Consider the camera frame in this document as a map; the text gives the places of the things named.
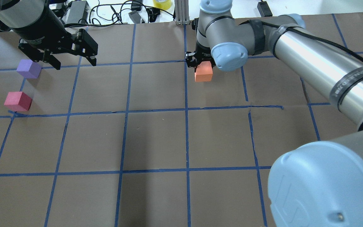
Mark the small black power brick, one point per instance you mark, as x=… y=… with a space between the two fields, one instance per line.
x=264 y=9

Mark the black power adapter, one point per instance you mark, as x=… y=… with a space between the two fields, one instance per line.
x=78 y=11

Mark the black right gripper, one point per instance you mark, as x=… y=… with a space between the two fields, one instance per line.
x=202 y=56

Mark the orange foam cube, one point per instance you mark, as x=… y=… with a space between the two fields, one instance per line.
x=203 y=72

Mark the aluminium frame post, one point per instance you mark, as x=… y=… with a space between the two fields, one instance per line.
x=181 y=12

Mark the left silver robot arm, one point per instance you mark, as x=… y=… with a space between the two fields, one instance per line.
x=43 y=35

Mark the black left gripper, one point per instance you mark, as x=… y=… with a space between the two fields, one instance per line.
x=34 y=25

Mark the red foam cube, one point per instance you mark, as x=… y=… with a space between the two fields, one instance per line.
x=18 y=101

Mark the purple foam cube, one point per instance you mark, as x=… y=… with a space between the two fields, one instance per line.
x=29 y=69

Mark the yellow tape roll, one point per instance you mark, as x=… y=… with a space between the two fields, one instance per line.
x=162 y=4

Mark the grey plug adapter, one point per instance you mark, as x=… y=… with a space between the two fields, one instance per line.
x=135 y=17

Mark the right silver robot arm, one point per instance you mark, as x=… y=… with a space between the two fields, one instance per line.
x=319 y=184

